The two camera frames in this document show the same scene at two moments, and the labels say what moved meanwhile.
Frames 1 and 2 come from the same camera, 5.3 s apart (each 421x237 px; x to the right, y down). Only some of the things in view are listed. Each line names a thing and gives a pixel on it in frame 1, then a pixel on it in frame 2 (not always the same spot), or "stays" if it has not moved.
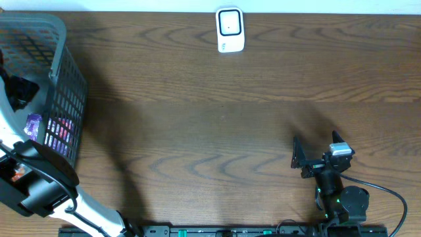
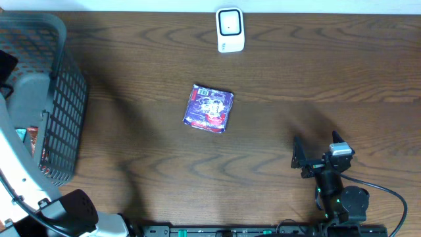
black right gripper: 299,160 stays
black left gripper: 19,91 → 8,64
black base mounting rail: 346,231 stays
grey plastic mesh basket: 35,45 stays
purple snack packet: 32,126 → 208,108
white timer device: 230,29 stays
